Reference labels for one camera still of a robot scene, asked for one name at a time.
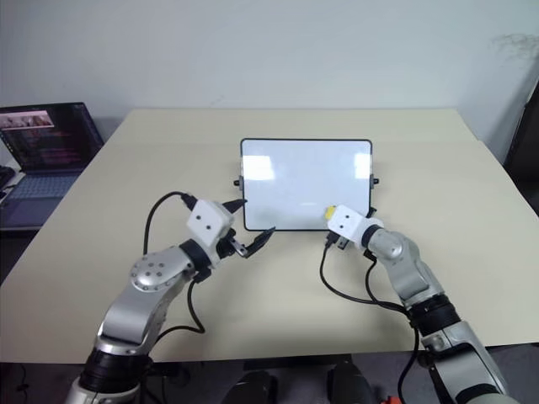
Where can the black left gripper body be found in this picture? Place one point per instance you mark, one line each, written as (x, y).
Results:
(229, 244)

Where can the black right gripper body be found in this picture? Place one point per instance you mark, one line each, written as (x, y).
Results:
(342, 243)

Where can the yellow whiteboard eraser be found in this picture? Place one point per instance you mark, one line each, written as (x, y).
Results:
(329, 212)

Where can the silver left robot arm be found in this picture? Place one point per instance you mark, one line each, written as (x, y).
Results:
(135, 303)

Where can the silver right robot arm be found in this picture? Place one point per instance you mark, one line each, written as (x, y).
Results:
(412, 269)

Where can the dark rounded shape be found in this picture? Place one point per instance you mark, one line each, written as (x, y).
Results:
(349, 385)
(252, 389)

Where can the small orange object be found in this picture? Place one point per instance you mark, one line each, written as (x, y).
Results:
(389, 400)

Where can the open laptop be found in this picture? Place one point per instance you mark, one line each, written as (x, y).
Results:
(46, 139)

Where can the dark chair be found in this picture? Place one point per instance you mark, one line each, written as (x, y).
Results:
(526, 160)

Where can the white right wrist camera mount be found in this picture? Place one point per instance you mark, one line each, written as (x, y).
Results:
(347, 223)

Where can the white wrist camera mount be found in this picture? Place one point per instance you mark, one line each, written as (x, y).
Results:
(208, 221)
(347, 223)

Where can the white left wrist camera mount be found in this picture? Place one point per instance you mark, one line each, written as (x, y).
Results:
(208, 221)

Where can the whiteboard with black frame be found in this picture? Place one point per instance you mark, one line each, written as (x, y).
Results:
(307, 185)

